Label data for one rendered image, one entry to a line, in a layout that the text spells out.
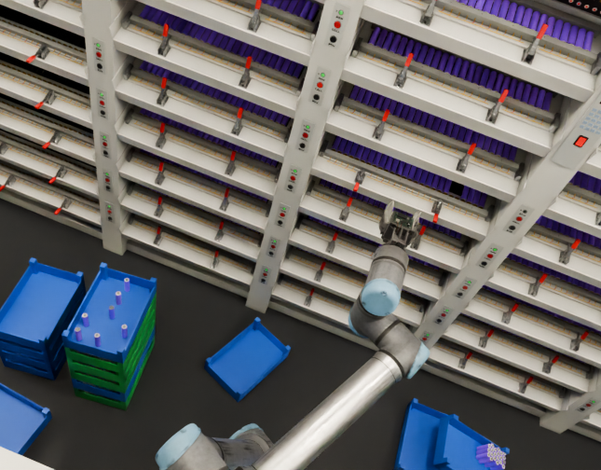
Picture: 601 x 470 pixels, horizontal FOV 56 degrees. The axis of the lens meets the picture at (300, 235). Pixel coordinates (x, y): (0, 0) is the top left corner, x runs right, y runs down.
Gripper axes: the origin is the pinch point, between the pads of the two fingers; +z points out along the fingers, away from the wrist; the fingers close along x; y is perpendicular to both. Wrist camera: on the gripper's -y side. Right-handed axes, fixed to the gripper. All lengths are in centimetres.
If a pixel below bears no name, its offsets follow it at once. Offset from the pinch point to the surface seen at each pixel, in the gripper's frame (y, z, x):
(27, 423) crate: -106, -61, 93
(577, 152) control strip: 29.0, 14.4, -35.9
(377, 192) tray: -11.0, 16.5, 7.6
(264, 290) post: -87, 19, 34
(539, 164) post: 20.3, 16.1, -30.0
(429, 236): -27.6, 23.9, -15.8
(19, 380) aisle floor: -106, -49, 106
